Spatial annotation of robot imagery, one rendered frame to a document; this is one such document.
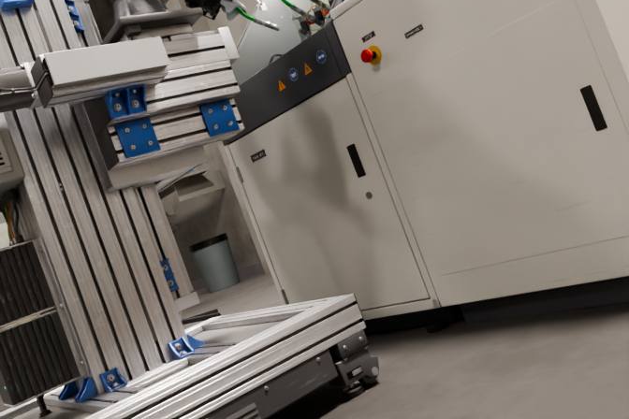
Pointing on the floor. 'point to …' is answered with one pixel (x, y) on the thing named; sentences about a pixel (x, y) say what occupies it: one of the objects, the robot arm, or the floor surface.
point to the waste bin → (215, 263)
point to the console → (504, 120)
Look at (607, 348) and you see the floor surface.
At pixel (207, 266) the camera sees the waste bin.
